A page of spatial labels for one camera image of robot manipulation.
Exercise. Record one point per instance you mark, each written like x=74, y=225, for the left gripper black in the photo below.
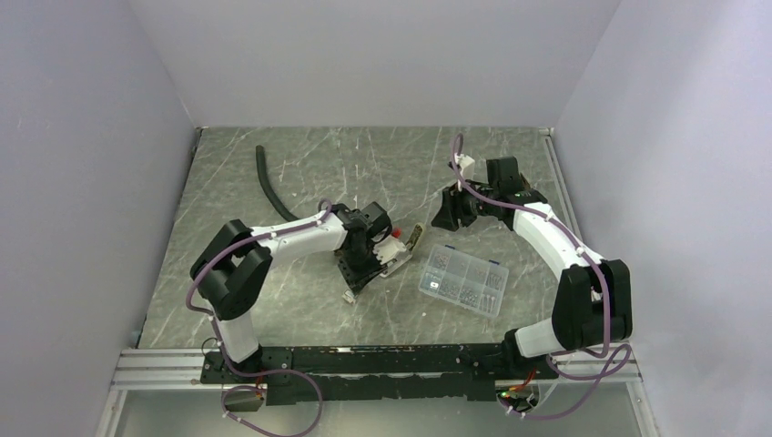
x=357, y=280

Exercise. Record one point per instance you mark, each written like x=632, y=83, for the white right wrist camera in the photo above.
x=464, y=164

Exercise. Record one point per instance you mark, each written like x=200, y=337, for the orange handled pliers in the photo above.
x=526, y=181

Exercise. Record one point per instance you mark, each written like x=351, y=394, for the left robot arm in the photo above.
x=233, y=268

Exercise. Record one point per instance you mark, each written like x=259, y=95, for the clear plastic screw organizer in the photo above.
x=463, y=280

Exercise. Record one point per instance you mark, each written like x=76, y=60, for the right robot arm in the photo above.
x=592, y=306

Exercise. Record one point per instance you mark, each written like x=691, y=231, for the white staple box tray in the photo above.
x=349, y=297

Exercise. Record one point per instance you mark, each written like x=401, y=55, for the aluminium frame rail front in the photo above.
x=194, y=368

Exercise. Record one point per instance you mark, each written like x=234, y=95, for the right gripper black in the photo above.
x=452, y=208

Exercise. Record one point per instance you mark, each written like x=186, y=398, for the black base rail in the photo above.
x=302, y=387

